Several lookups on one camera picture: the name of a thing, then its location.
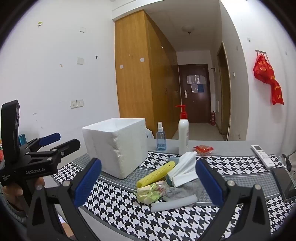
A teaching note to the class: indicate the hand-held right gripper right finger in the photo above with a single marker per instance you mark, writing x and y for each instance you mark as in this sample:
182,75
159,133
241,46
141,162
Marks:
209,183

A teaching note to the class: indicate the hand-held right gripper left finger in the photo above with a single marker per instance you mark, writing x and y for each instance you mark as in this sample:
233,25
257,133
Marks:
87,183

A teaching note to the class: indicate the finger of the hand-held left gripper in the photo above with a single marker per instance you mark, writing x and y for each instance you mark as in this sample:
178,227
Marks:
49,138
69,144

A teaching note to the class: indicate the white pleated paper stack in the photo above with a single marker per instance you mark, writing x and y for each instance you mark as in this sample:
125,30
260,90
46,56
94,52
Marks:
185,166

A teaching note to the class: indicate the grey sock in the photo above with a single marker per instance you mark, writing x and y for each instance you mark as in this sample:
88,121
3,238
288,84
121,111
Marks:
178,192

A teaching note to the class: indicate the white foam box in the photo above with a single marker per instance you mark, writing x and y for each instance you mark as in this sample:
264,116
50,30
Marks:
111,148

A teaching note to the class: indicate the yellow sponge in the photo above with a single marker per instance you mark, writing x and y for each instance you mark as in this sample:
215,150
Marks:
155,175

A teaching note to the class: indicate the green tissue pack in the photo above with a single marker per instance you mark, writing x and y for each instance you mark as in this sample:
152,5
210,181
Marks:
148,193

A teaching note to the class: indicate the person's left forearm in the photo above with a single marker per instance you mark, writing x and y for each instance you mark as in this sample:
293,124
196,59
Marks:
16,214

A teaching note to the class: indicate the person's left hand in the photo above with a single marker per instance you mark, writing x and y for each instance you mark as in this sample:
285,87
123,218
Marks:
13,193

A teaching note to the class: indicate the red snack packet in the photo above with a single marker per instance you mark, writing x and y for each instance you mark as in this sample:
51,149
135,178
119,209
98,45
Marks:
203,149

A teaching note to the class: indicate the white pump bottle red pump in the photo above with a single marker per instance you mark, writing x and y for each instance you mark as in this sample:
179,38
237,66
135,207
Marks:
183,134

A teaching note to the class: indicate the houndstooth table mat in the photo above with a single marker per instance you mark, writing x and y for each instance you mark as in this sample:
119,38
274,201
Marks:
129,220

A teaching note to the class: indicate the white remote control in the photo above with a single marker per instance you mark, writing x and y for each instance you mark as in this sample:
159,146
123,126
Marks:
262,155

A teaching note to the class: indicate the blue spray bottle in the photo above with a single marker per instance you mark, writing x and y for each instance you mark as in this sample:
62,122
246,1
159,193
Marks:
161,141

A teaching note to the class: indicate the red fire extinguisher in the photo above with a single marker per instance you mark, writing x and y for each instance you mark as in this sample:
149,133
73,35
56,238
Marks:
213,118

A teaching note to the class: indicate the black smartphone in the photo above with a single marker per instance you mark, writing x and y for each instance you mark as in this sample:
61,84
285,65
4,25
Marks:
284,183

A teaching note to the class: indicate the bin with grey liner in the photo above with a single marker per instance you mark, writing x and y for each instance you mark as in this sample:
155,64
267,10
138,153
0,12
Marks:
149,134

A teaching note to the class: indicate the dark brown entrance door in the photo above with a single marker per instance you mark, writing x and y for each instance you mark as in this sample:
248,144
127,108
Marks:
196,104

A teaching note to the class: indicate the wooden side door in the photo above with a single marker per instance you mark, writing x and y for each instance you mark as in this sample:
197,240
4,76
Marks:
224,92

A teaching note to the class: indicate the wooden wardrobe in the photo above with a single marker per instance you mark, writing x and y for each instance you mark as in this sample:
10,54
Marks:
138,81

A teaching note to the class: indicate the paper notices on door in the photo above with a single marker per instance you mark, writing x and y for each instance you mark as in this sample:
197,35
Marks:
195,83

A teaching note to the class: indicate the narrow red plastic bag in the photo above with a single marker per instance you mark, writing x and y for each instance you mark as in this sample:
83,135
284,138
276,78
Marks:
277,93

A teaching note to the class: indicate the wide red plastic bag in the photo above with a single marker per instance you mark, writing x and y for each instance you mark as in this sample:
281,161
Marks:
263,69

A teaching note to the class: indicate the round ceiling lamp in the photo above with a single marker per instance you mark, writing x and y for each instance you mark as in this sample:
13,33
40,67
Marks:
188,29

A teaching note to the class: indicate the white wall socket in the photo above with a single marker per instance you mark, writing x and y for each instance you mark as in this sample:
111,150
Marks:
73,104

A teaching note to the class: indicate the white wall switch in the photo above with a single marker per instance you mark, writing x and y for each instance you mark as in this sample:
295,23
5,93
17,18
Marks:
80,103

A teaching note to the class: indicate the white blank wall plate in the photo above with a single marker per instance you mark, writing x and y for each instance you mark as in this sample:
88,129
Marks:
80,60
82,29

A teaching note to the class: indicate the metal wall hook rack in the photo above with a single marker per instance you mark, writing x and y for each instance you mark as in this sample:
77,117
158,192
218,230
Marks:
261,52

